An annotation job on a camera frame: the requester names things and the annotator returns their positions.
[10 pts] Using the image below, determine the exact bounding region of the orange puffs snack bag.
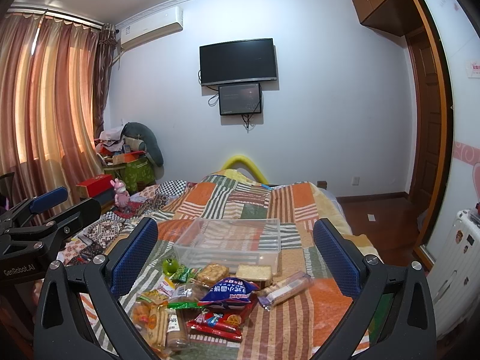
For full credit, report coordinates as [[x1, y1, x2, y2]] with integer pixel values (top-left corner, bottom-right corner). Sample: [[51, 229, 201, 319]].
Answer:
[[130, 300, 157, 330]]

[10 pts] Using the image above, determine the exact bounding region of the orange label pastry pack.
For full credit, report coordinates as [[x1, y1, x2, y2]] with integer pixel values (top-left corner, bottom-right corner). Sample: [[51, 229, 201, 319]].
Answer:
[[146, 304, 168, 349]]

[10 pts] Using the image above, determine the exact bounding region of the long purple biscuit pack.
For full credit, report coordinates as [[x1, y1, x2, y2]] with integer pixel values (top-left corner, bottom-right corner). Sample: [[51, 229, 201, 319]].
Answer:
[[257, 271, 313, 311]]

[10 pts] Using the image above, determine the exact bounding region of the green snack bag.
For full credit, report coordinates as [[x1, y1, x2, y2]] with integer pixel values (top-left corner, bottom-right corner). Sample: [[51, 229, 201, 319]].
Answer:
[[170, 265, 199, 284]]

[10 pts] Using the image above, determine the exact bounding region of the brown cake roll pack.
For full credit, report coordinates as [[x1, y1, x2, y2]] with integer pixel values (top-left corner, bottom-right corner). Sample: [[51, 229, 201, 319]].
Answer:
[[166, 309, 190, 351]]

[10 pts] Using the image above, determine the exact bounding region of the round cracker pack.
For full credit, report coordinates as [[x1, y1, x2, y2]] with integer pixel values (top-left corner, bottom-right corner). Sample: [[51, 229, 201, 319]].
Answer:
[[194, 263, 230, 288]]

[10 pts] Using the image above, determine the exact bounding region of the square toast cracker pack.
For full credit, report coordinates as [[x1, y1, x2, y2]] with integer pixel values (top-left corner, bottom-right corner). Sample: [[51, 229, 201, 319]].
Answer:
[[236, 264, 272, 282]]

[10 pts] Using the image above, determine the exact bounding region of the blue snack bag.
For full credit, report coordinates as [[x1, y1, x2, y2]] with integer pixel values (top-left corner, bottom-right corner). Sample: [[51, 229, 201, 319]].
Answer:
[[197, 277, 260, 309]]

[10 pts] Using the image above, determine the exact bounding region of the red snack bag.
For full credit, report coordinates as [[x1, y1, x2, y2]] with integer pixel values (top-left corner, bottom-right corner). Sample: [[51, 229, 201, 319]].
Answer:
[[186, 304, 254, 342]]

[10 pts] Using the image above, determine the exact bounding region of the red gift box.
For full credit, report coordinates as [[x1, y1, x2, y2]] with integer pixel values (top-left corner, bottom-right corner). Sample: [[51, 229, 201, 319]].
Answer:
[[76, 174, 113, 198]]

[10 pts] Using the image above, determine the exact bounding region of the pink plush toy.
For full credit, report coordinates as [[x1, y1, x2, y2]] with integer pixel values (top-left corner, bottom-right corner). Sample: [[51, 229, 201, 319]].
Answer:
[[110, 178, 130, 209]]

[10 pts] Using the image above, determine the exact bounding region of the green cardboard box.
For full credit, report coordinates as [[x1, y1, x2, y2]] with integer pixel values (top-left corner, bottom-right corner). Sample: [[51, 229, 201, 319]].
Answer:
[[103, 157, 155, 194]]

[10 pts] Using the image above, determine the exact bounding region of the grey plush pillow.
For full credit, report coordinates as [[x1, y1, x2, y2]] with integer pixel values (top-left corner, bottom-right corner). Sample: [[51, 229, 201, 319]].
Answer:
[[122, 122, 164, 167]]

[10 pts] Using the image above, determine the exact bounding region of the green apple toy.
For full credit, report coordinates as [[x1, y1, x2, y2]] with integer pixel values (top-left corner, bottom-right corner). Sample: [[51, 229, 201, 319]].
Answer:
[[162, 258, 180, 276]]

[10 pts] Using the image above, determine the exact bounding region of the pink orange curtain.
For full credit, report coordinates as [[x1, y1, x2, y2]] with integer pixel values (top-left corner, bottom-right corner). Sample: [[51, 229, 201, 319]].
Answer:
[[1, 13, 108, 207]]

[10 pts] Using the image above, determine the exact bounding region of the clear plastic storage box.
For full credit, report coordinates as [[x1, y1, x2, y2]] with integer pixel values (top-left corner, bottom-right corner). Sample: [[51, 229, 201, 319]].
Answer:
[[173, 218, 281, 275]]

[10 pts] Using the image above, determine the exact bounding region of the patchwork striped bedspread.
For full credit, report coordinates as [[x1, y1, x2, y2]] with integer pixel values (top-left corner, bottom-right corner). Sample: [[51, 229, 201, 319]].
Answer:
[[58, 170, 375, 359]]

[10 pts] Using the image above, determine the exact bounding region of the white air conditioner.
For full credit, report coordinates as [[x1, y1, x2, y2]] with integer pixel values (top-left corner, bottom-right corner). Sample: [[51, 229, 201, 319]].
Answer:
[[119, 7, 183, 51]]

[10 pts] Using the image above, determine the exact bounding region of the wooden wardrobe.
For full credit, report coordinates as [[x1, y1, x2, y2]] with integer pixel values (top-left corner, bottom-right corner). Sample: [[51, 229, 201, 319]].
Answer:
[[352, 0, 453, 268]]

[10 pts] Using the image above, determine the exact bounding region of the small wall monitor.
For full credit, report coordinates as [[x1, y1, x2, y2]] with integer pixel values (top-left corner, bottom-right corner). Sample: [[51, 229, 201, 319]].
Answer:
[[218, 82, 262, 116]]

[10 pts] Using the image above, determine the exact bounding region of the large wall television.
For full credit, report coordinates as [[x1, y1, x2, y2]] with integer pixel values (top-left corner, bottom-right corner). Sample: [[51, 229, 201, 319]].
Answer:
[[199, 38, 278, 86]]

